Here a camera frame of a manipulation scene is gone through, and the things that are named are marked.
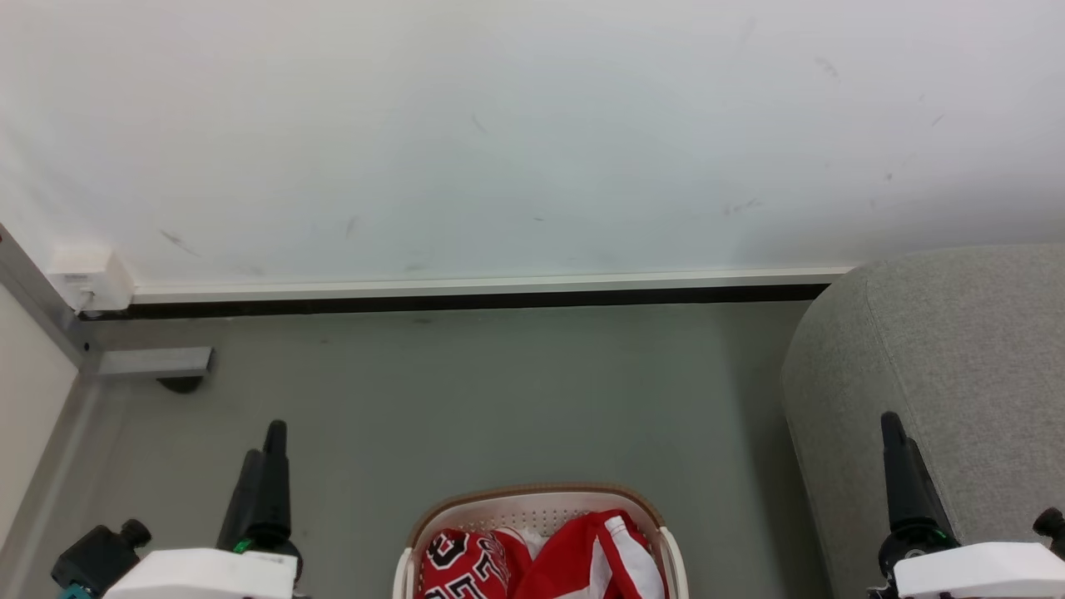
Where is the grey metal foot bracket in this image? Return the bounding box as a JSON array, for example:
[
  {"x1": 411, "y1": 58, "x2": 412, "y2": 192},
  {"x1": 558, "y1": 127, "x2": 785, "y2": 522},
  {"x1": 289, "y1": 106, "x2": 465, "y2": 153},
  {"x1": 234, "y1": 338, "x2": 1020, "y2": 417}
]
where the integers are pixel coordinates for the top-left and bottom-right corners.
[{"x1": 97, "y1": 346, "x2": 215, "y2": 394}]

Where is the grey fabric sofa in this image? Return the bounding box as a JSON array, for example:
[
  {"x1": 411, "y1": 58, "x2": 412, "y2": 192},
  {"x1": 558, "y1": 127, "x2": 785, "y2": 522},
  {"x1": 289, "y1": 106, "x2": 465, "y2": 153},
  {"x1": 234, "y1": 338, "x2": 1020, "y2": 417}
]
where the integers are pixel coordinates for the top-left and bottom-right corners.
[{"x1": 780, "y1": 243, "x2": 1065, "y2": 599}]

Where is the grey metal frame post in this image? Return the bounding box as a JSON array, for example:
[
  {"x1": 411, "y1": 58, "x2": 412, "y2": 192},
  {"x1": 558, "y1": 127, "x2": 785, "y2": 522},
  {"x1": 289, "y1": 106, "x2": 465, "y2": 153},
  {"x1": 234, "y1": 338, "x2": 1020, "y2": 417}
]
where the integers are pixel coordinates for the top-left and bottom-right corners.
[{"x1": 0, "y1": 223, "x2": 102, "y2": 374}]

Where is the white wall junction box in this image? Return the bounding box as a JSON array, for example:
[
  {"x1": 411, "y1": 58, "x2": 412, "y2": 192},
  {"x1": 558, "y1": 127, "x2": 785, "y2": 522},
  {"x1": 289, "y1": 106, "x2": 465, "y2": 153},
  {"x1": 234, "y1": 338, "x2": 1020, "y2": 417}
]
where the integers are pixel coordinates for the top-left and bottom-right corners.
[{"x1": 48, "y1": 244, "x2": 136, "y2": 314}]

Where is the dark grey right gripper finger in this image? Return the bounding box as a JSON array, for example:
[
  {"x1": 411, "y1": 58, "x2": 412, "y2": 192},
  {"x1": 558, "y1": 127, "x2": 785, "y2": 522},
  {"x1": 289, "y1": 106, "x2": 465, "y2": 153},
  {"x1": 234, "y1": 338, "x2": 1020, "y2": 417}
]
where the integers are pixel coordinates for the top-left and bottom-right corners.
[
  {"x1": 905, "y1": 438, "x2": 959, "y2": 542},
  {"x1": 879, "y1": 411, "x2": 937, "y2": 533}
]

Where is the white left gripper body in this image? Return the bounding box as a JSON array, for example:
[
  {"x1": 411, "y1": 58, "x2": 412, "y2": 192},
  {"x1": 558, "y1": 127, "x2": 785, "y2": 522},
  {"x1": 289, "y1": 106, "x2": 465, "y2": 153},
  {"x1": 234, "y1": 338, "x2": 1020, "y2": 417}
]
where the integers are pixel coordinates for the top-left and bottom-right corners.
[{"x1": 103, "y1": 537, "x2": 304, "y2": 599}]

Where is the red garment with white trim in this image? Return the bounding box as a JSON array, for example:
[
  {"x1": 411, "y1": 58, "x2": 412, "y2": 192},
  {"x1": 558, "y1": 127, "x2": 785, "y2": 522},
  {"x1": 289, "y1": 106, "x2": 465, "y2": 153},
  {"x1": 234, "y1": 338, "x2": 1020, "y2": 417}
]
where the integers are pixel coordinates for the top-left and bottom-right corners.
[{"x1": 509, "y1": 508, "x2": 668, "y2": 599}]

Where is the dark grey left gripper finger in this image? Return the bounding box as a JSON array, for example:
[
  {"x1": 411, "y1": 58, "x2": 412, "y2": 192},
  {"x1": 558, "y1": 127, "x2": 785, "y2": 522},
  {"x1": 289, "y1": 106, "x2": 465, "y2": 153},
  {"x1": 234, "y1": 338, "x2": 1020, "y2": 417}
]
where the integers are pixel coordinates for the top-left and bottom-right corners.
[
  {"x1": 217, "y1": 449, "x2": 267, "y2": 552},
  {"x1": 254, "y1": 420, "x2": 293, "y2": 543}
]

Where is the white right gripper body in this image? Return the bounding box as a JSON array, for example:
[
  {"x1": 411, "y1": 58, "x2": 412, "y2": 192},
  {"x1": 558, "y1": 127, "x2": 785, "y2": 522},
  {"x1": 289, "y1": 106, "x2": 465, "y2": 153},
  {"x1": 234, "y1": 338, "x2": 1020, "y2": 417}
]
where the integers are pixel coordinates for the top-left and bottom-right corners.
[{"x1": 868, "y1": 520, "x2": 1065, "y2": 599}]

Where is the white baseboard rail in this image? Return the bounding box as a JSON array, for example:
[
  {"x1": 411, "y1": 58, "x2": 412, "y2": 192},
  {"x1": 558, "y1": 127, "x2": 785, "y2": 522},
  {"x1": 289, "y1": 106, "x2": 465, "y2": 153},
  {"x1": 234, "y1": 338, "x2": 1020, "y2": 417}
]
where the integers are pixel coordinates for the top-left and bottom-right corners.
[{"x1": 131, "y1": 266, "x2": 851, "y2": 304}]

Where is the red jersey with black-white print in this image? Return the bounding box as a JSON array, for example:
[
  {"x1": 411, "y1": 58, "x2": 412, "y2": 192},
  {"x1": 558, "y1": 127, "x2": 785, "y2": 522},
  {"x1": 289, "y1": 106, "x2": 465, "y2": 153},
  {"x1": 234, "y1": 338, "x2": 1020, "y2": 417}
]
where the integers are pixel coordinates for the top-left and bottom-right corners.
[{"x1": 419, "y1": 527, "x2": 535, "y2": 599}]

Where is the white laundry basket brown rim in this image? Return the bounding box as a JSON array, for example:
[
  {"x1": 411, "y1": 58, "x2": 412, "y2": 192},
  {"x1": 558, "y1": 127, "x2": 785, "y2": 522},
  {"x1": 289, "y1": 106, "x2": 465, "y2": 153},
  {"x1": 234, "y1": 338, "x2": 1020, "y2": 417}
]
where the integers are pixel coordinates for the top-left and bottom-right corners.
[{"x1": 392, "y1": 482, "x2": 691, "y2": 599}]

